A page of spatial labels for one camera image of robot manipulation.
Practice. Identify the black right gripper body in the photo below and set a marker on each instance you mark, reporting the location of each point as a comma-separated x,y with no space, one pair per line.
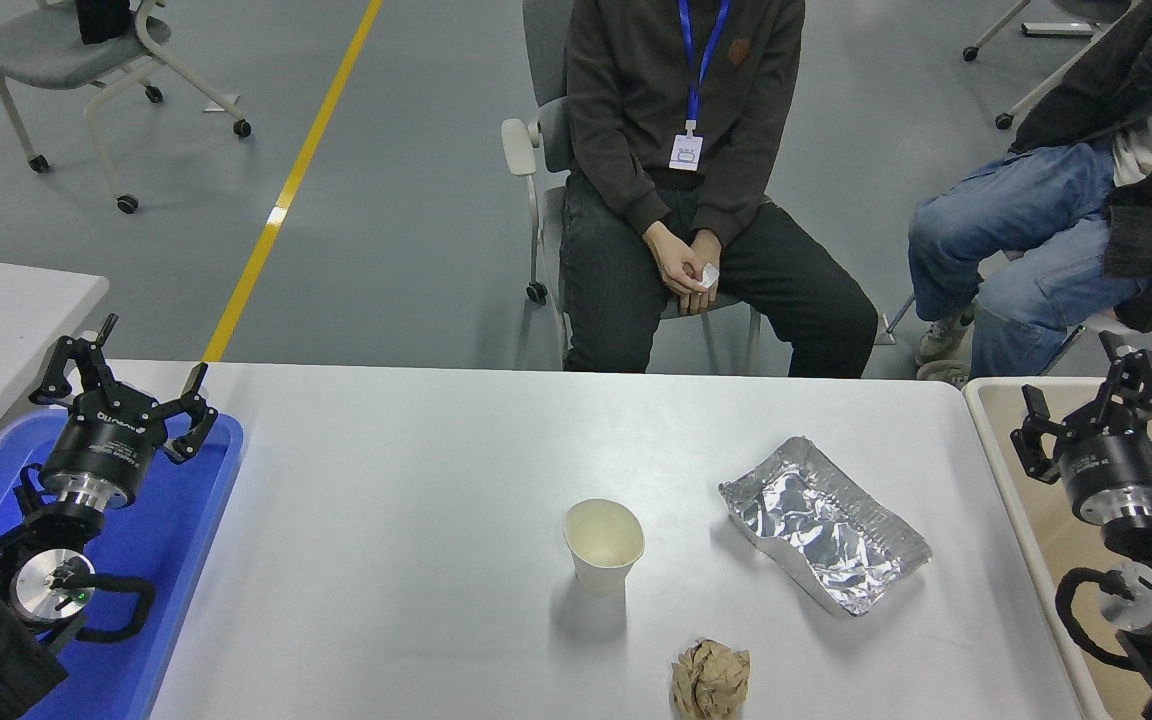
1121,470

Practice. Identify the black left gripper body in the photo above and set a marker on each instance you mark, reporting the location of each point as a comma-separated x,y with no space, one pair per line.
101,440

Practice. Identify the silver foil tray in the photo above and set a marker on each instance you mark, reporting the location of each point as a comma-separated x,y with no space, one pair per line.
816,530

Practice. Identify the small white paper scrap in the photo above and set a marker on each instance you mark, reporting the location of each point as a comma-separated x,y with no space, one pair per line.
709,276

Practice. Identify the white paper cup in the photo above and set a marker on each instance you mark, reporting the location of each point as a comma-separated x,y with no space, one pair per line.
601,570

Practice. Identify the person's left hand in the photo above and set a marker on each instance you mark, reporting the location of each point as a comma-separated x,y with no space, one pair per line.
708,248

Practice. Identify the person's right hand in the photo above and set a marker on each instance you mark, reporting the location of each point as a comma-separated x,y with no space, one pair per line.
671,260

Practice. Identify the large beige plastic bin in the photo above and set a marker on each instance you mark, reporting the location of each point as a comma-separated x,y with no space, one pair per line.
1046,520

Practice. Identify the white seat metal chair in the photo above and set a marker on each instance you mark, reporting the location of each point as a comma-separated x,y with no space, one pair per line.
1111,325

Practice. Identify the blue plastic tray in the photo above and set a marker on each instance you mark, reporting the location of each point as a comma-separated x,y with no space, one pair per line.
166,530

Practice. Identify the seated person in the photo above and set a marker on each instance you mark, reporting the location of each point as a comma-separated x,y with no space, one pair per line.
1026,220
636,100

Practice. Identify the black bag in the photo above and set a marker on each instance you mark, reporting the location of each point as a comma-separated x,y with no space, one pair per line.
101,20

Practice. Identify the grey chair on castors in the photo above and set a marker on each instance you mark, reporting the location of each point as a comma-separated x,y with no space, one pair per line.
1056,30

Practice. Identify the crumpled tan paper ball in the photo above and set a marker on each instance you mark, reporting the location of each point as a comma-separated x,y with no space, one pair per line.
711,685

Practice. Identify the grey chair with white armrest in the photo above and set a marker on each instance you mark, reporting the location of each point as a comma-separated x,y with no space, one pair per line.
546,40

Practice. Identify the grey chair with cream frame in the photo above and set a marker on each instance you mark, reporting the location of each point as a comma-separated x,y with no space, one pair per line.
46,45

